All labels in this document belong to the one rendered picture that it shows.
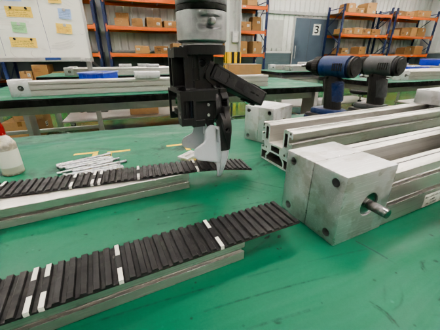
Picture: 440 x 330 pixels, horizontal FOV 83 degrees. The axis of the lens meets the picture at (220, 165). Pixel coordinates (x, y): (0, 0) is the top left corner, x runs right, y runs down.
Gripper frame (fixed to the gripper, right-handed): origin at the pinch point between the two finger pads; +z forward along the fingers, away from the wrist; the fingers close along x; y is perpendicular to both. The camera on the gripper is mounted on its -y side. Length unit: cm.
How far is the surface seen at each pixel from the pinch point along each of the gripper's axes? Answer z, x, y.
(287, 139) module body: -3.3, 2.0, -14.7
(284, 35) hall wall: -108, -957, -765
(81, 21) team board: -51, -270, 22
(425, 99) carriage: -7, -3, -71
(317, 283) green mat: 3.3, 26.7, 0.5
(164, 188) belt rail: 2.3, 1.6, 10.5
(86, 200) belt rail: 1.8, 1.1, 22.4
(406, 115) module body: -5, 4, -50
